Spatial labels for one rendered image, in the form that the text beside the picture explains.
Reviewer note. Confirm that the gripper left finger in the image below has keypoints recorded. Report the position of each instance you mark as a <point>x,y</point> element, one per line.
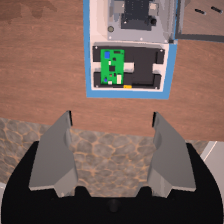
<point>47,171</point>

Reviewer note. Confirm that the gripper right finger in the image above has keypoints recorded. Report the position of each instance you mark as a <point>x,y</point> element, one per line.
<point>177,172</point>

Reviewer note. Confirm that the green circuit board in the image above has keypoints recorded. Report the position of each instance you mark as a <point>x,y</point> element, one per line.
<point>112,66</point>

